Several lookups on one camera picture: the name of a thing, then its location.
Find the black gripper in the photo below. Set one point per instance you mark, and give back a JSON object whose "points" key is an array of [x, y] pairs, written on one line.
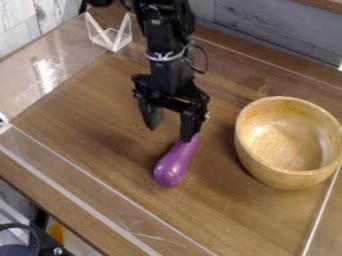
{"points": [[167, 88]]}

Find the purple toy eggplant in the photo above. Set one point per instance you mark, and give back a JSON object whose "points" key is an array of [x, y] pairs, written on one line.
{"points": [[171, 167]]}

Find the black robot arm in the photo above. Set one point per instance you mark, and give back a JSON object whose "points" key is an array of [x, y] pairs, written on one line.
{"points": [[167, 24]]}

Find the brown wooden bowl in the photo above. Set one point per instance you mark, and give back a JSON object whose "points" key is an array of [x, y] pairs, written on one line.
{"points": [[287, 142]]}

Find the clear acrylic tray walls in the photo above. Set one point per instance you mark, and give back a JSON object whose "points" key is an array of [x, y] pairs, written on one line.
{"points": [[78, 153]]}

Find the black clamp with cable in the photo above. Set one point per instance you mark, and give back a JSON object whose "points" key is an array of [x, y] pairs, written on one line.
{"points": [[42, 245]]}

